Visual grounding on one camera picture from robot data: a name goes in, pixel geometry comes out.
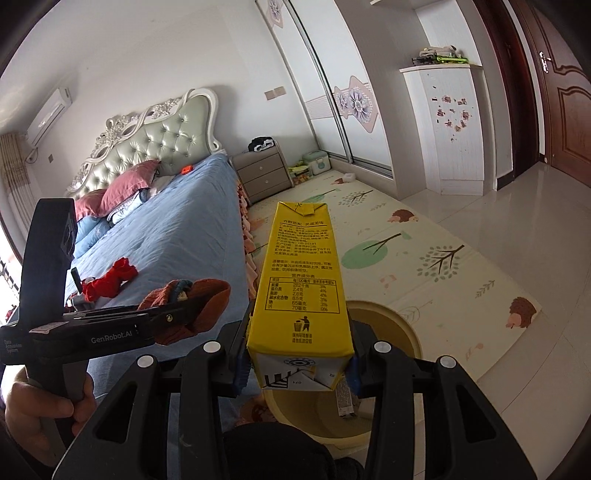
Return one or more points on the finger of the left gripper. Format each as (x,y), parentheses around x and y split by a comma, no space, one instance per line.
(123,322)

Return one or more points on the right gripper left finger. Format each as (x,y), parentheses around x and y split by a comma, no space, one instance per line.
(127,436)

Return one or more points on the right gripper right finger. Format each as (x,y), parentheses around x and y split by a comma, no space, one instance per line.
(466,437)

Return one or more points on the orange knitted sock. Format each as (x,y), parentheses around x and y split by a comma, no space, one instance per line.
(214,292)

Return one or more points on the yellow banana milk carton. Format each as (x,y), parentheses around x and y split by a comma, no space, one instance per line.
(299,337)

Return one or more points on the yellow trash bin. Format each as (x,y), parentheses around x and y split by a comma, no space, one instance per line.
(334,418)

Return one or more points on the left hand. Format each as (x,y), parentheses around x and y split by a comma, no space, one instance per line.
(27,406)

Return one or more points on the light blue beige sock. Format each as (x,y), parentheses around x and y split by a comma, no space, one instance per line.
(77,301)

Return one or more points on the red cloth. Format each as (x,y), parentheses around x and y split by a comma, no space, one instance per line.
(110,284)

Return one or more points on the blue bed sheet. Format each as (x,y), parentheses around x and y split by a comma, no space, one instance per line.
(192,230)

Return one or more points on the folded blue quilt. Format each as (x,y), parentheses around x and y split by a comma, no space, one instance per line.
(89,231)

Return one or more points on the folded patterned blanket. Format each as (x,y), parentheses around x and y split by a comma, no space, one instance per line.
(128,206)

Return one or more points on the cartoon play mat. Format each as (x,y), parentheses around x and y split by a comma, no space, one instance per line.
(455,300)

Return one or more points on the left pink pillow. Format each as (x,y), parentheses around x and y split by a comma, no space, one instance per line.
(89,204)

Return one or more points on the pink pillow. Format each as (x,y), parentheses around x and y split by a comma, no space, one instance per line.
(139,176)
(89,204)

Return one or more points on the right pink pillow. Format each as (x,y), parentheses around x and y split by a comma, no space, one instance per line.
(139,176)

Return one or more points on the beige curtain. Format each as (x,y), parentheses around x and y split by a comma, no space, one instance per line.
(17,182)

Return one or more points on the grey nightstand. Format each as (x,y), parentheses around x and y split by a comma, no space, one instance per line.
(263,174)

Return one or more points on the green tufted headboard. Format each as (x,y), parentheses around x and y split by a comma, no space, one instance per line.
(176,132)

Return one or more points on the black white clothes pile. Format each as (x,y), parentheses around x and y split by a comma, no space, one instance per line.
(261,143)

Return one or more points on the white air conditioner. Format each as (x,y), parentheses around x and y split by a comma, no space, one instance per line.
(50,112)

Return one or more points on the green white storage box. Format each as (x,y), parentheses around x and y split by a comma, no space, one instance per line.
(317,162)

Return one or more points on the white sliding wardrobe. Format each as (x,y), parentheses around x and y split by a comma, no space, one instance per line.
(331,79)

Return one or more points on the white corner cabinet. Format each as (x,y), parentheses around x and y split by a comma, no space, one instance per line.
(447,114)

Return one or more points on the brown wooden door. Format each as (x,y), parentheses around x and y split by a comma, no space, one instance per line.
(548,91)

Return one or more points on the green toy on cabinet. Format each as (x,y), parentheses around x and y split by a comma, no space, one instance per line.
(440,55)

